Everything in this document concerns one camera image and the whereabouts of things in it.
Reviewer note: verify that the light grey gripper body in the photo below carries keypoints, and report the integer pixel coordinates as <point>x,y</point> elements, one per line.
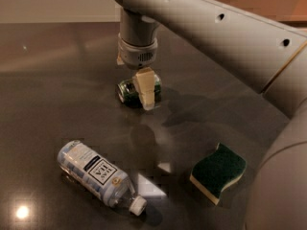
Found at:
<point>136,56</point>

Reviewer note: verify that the green soda can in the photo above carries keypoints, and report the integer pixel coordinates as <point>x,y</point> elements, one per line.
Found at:
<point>128,95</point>

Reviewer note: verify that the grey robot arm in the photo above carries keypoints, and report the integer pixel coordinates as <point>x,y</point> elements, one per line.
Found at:
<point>269,57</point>

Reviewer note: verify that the clear plastic water bottle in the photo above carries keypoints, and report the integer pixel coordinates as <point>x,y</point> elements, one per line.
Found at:
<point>100,177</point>

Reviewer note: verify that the green and yellow sponge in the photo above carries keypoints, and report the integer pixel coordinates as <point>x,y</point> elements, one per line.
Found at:
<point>218,171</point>

